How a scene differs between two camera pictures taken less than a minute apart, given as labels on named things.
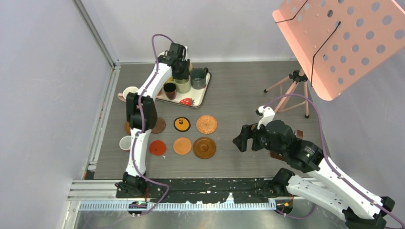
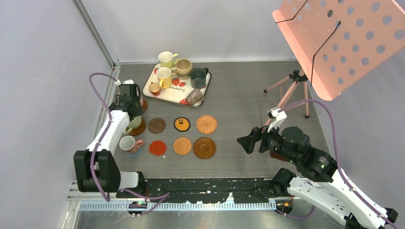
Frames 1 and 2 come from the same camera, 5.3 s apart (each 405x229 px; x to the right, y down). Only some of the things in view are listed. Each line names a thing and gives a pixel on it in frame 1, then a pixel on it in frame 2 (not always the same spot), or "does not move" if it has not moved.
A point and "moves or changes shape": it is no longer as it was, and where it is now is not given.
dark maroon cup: [170, 88] → [195, 96]
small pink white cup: [125, 142] does not move
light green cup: [183, 86] moves or changes shape
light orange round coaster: [182, 145] does not move
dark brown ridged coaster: [204, 148] does not move
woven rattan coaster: [206, 124] does not move
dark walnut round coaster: [159, 127] does not move
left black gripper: [185, 75] → [140, 110]
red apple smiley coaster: [157, 148] does not move
